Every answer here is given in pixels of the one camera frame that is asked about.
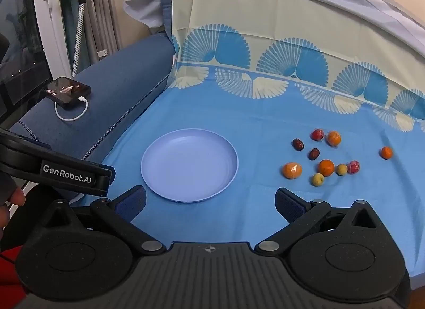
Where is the lavender plastic plate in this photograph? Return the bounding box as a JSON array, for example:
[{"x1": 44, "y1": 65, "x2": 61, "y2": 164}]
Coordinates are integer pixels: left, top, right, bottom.
[{"x1": 141, "y1": 128, "x2": 239, "y2": 203}]

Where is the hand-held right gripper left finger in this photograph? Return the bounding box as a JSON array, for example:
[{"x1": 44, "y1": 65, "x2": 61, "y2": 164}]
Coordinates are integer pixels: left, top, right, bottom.
[{"x1": 43, "y1": 185, "x2": 167, "y2": 257}]

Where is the blue fan-print cloth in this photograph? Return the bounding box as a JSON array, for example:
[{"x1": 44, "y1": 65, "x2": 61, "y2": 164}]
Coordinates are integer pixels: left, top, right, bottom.
[{"x1": 71, "y1": 0, "x2": 425, "y2": 285}]

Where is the white charging cable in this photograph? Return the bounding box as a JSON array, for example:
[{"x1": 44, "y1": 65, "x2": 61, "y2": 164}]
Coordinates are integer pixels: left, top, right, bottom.
[{"x1": 54, "y1": 96, "x2": 90, "y2": 122}]

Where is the person's left hand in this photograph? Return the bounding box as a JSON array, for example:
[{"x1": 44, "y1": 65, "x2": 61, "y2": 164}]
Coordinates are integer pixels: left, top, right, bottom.
[{"x1": 0, "y1": 185, "x2": 26, "y2": 230}]

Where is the black-white braided cable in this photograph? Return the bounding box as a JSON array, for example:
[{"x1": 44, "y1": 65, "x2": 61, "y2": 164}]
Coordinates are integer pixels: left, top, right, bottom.
[{"x1": 71, "y1": 2, "x2": 87, "y2": 77}]

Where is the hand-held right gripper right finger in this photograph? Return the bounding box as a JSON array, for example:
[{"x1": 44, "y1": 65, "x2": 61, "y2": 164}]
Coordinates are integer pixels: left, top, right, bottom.
[{"x1": 255, "y1": 187, "x2": 382, "y2": 256}]

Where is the red clothing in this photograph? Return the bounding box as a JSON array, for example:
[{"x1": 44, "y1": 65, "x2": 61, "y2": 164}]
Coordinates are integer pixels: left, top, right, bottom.
[{"x1": 0, "y1": 227, "x2": 32, "y2": 309}]

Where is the blue sofa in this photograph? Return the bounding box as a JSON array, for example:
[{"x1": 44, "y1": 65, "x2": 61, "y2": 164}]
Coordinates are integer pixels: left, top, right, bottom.
[{"x1": 10, "y1": 31, "x2": 176, "y2": 203}]

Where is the white window frame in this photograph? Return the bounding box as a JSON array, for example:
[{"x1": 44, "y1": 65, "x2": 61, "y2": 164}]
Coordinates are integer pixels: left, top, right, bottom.
[{"x1": 31, "y1": 0, "x2": 74, "y2": 79}]

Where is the black smartphone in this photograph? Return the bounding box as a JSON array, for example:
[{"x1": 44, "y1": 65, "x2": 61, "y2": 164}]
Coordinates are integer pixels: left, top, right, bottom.
[{"x1": 45, "y1": 76, "x2": 92, "y2": 109}]

